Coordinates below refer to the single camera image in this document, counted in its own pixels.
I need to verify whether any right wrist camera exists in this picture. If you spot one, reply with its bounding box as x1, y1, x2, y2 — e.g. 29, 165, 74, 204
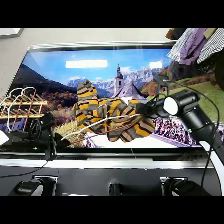
153, 74, 171, 98

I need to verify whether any yellow brown striped shirt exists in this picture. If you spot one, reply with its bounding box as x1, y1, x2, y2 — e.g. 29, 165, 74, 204
71, 79, 157, 144

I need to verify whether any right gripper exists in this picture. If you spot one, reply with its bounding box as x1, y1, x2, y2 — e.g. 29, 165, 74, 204
135, 99, 164, 119

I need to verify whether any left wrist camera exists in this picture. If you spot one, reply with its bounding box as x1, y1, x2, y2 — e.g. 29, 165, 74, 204
39, 112, 57, 132

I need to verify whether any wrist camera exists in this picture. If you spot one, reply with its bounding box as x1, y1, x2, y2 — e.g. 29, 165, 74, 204
153, 74, 171, 98
39, 112, 57, 132

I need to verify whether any grey checked shirt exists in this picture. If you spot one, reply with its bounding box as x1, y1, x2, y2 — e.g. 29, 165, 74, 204
167, 27, 196, 64

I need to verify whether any brown garment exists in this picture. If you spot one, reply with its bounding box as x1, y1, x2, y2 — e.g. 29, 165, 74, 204
165, 28, 178, 41

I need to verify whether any silver frame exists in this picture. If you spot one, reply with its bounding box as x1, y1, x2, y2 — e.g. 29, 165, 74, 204
0, 155, 224, 197

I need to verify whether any black cable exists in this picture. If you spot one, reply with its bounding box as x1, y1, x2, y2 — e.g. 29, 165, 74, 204
166, 79, 222, 181

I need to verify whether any grey striped shirt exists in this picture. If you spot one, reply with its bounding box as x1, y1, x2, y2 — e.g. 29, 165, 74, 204
195, 27, 224, 64

